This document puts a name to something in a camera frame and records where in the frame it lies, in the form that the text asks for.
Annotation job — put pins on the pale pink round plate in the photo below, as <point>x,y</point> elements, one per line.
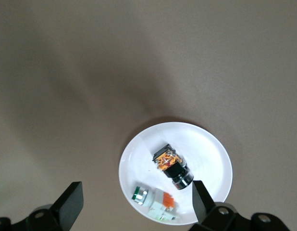
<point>206,154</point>

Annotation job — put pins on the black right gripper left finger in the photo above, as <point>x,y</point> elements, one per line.
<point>66,207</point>

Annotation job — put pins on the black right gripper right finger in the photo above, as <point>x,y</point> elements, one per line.
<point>203,209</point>

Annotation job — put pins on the orange and black switch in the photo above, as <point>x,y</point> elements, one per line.
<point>172,166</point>

